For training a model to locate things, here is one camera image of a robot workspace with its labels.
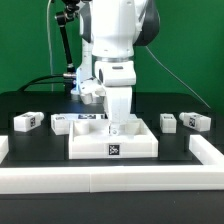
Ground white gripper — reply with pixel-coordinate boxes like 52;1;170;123
95;61;136;135

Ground white square tabletop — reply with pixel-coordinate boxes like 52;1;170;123
69;119;158;159

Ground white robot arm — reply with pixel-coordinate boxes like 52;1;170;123
77;0;160;135

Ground white sheet with fiducial markers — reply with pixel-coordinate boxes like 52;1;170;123
57;113;106;120

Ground black cable on table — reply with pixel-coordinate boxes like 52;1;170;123
17;74;67;92

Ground white U-shaped fence wall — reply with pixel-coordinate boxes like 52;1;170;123
0;135;224;194

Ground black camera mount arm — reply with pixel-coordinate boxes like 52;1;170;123
55;0;80;92

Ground grey cable on backdrop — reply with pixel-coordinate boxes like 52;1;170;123
46;0;56;92

